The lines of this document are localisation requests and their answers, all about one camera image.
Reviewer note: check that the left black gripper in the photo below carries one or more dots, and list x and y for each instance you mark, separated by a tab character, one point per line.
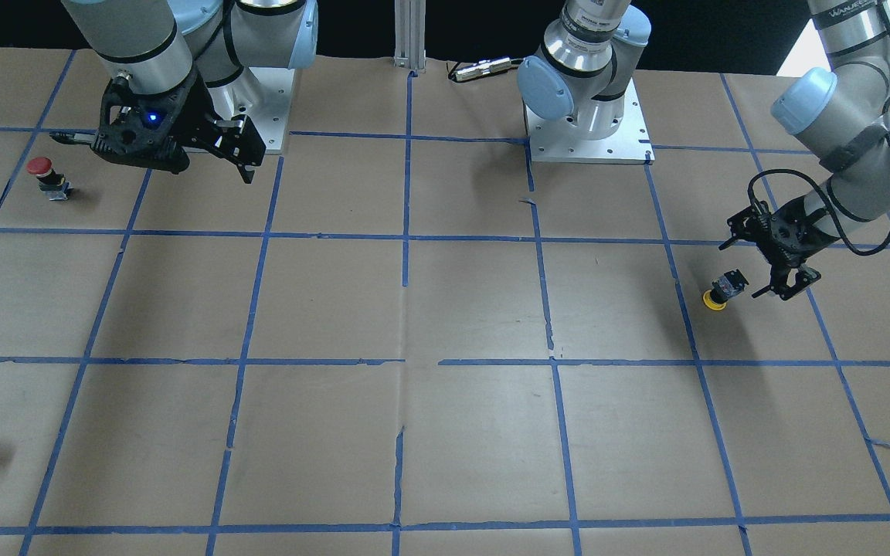
798	229

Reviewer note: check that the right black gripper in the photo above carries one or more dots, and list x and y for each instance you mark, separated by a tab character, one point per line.
199	116

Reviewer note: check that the yellow push button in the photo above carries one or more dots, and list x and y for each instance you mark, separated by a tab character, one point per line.
729	285

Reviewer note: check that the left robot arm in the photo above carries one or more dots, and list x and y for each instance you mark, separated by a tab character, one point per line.
578	78

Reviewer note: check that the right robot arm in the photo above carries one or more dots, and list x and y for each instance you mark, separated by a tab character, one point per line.
182	78

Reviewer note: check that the red push button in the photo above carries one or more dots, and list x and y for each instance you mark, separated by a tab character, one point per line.
52	184

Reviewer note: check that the silver metal connector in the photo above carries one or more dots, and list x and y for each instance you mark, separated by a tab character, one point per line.
483	68

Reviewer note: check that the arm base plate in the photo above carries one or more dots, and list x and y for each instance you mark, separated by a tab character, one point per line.
263	94
610	132

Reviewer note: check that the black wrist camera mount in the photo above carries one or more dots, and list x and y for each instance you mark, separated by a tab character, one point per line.
140	130

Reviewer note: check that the aluminium frame post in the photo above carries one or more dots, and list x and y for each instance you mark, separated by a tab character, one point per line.
409	27

